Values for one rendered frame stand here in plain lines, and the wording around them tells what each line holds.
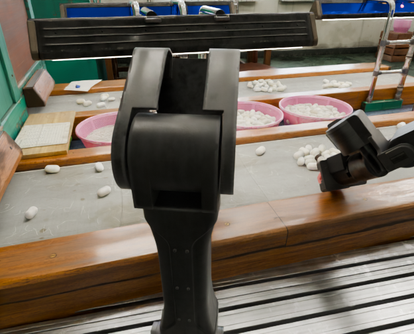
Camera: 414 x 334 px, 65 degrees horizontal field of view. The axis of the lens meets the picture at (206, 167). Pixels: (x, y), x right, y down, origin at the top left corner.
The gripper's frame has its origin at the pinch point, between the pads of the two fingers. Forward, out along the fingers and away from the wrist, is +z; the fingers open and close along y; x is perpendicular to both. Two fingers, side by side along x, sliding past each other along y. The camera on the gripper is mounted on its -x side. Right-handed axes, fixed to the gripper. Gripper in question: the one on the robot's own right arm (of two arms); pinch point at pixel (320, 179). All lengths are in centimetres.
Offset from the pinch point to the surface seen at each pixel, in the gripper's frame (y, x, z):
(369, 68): -91, -61, 72
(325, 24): -330, -302, 394
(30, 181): 68, -12, 18
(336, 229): 5.8, 11.3, -10.4
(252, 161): 11.0, -9.0, 13.5
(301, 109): -23, -31, 39
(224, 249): 29.5, 10.7, -10.9
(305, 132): -11.7, -17.2, 20.5
